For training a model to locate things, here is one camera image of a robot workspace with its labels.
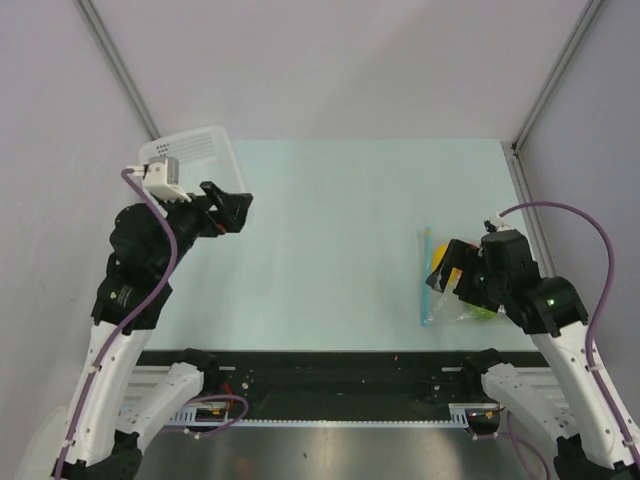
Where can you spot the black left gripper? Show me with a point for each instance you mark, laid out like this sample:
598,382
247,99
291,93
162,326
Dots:
233,207

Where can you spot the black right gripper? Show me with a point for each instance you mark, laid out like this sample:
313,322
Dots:
465,255

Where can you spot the clear zip top bag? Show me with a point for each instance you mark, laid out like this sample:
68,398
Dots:
436,306

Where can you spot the yellow fake lemon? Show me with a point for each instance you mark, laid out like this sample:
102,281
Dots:
438,254

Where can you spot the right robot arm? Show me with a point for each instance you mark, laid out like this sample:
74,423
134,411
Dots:
590,440

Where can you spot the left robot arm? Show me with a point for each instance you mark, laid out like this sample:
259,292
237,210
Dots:
148,241

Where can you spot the green fake fruit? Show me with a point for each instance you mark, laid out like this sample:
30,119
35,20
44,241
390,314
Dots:
478,313

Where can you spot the white plastic basket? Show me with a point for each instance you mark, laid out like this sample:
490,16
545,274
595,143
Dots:
204,154

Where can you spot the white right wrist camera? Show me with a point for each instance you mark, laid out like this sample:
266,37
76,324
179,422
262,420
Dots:
496,223

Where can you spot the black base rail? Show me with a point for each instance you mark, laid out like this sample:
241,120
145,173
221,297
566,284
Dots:
329,379

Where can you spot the white slotted cable duct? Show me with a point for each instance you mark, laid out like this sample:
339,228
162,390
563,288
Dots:
211,417

